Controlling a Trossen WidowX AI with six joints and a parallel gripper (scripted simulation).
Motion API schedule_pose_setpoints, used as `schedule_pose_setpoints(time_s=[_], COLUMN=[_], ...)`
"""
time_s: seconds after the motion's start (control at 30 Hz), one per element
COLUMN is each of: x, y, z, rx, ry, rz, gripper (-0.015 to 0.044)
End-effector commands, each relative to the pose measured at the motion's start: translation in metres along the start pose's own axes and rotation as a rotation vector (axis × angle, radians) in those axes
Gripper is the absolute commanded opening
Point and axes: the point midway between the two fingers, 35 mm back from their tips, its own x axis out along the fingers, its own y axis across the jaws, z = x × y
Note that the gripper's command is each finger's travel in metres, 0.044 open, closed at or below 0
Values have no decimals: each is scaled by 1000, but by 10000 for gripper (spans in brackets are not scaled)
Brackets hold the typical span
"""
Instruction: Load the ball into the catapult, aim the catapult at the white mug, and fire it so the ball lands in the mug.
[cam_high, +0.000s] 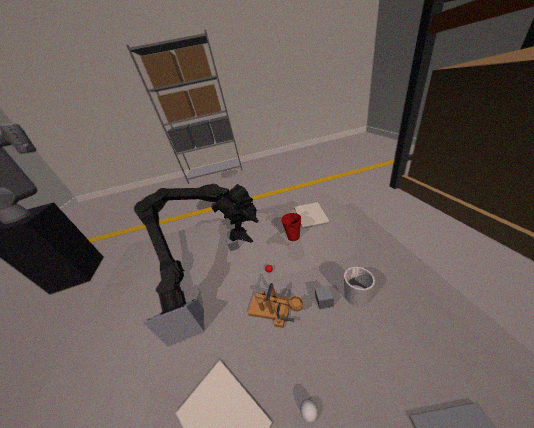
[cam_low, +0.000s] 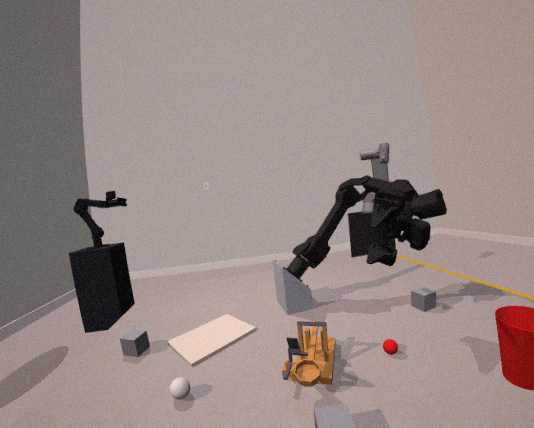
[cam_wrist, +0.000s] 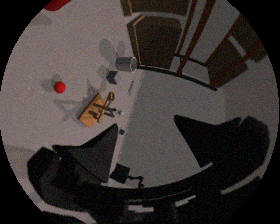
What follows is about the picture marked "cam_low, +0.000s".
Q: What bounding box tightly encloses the white ball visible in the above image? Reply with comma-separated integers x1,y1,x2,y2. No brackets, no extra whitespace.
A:
170,377,190,400

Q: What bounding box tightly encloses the red ball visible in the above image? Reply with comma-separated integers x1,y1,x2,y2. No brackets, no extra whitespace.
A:
383,339,398,354

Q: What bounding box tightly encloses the beige flat rectangular board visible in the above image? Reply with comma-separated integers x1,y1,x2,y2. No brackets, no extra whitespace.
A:
167,314,256,366

